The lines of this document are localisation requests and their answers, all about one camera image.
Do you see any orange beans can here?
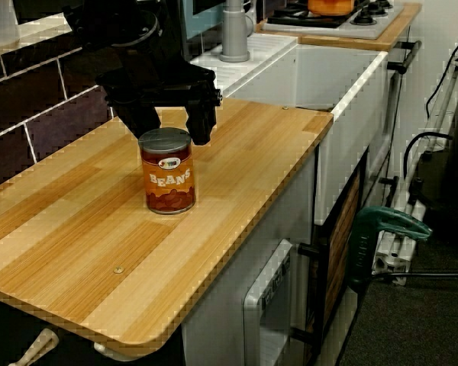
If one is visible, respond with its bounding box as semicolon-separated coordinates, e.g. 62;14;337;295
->
138;127;197;216

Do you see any brown wooden crate panel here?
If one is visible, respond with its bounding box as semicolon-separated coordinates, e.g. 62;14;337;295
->
323;171;363;326

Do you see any orange toy pot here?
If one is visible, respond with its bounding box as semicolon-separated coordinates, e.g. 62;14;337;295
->
307;0;356;18

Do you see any grey toy faucet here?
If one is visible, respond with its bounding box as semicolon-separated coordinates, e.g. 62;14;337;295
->
218;0;255;64

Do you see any black stove knob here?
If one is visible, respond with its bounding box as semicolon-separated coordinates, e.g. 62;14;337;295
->
366;0;394;16
350;9;379;27

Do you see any white hutch shelf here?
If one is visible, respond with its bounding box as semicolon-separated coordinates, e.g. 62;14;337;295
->
0;14;78;59

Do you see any green clamp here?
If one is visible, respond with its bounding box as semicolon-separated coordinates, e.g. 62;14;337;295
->
345;205;434;293

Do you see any thin black cable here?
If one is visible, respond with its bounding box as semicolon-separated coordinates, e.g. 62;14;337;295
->
425;21;458;120

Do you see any white plastic jar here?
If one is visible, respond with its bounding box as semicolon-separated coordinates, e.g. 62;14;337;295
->
0;0;18;39

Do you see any aluminium extrusion frame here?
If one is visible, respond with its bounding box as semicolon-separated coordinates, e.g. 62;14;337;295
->
370;47;458;287

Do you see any black oven handle bar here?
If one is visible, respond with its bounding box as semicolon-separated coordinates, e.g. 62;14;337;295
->
386;39;423;75

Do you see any white cabinet handle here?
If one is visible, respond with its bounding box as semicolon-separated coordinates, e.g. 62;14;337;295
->
7;327;60;366
92;341;139;363

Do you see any grey toy stove top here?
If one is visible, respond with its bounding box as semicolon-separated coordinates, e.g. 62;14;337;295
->
261;0;405;41

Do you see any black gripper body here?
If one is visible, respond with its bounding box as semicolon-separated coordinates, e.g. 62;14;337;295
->
95;60;224;115

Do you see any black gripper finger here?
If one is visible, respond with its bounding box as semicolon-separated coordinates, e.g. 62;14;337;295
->
111;102;163;143
185;103;219;146

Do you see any black drawer handle bar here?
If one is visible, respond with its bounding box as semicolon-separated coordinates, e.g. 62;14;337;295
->
297;239;330;257

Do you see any white toy sink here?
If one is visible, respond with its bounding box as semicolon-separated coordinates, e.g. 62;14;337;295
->
189;32;390;226

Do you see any thick black looped cable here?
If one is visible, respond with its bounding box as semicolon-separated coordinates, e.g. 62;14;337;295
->
402;131;456;181

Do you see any white toy kitchen cabinet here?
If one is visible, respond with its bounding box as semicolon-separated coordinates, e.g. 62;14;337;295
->
181;37;424;366

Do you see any grey toy dishwasher door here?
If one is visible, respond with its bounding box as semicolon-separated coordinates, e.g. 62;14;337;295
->
242;238;295;366

